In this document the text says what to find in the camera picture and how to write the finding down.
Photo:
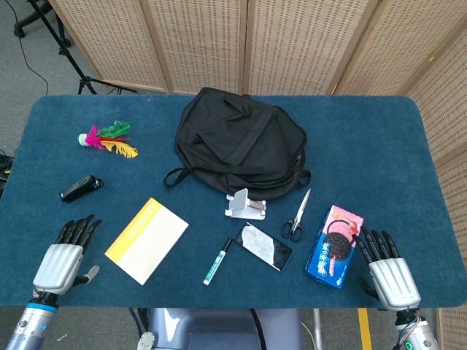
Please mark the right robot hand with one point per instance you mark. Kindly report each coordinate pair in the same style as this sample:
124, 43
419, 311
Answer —
392, 280

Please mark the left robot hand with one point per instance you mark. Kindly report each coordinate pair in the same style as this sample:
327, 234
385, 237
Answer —
58, 262

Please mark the small black device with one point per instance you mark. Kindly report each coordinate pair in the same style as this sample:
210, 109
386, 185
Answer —
81, 188

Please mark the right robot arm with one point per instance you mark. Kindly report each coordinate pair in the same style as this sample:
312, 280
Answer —
416, 330

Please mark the yellow and white notebook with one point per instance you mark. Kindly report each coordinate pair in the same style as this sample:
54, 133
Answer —
146, 240

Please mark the blue Oreo cookie box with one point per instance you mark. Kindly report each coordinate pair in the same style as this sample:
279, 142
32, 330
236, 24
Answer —
333, 251

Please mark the blue table mat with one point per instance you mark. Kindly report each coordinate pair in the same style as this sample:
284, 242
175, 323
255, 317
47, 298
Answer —
365, 153

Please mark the colourful feather shuttlecock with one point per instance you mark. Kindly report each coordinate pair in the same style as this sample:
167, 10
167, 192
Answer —
109, 140

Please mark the black smartphone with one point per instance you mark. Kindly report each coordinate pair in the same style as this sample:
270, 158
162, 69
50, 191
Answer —
262, 246

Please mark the green and white marker pen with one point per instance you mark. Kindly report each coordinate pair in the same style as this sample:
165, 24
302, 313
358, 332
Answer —
217, 262

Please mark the white folding phone stand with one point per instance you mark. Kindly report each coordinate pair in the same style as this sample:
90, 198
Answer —
244, 206

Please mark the grey robot torso base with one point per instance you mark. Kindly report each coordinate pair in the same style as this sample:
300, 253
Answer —
219, 328

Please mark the black backpack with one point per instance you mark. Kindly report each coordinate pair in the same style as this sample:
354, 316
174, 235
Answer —
237, 142

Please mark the black tripod stand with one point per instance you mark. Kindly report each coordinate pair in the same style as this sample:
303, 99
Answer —
65, 47

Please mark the black office chair base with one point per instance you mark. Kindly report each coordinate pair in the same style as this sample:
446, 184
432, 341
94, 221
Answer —
25, 22

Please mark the wicker folding screen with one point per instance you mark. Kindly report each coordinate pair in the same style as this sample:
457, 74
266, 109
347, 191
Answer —
204, 43

